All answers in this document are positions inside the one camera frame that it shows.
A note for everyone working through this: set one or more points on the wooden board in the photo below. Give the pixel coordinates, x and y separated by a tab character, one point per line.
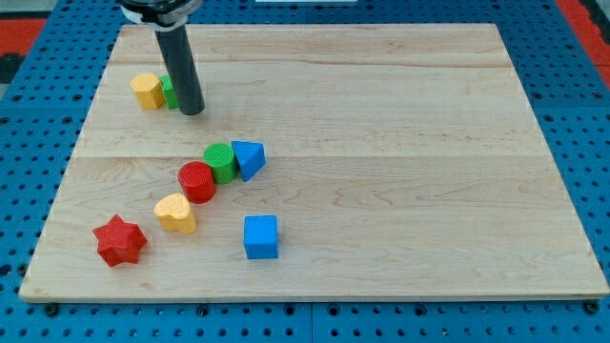
403	163

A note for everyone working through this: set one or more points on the green cylinder block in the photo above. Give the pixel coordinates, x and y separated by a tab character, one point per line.
220	158

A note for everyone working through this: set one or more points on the blue triangle block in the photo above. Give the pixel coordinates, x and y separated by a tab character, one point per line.
250	158

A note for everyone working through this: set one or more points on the yellow heart block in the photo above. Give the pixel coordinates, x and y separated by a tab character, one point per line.
174	213

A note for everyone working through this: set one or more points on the yellow pentagon block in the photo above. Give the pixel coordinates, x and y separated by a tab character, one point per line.
147	89

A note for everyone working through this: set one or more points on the red star block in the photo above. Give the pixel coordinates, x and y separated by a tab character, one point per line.
119	241

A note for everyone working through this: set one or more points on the blue cube block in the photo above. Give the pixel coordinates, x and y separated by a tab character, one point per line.
260	236

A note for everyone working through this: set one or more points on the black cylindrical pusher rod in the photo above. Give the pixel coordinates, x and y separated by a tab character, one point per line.
178	58

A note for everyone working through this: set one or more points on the red cylinder block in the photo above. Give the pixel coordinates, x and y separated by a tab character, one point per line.
197	182

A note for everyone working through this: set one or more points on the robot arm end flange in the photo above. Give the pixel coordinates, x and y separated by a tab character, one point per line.
160	15

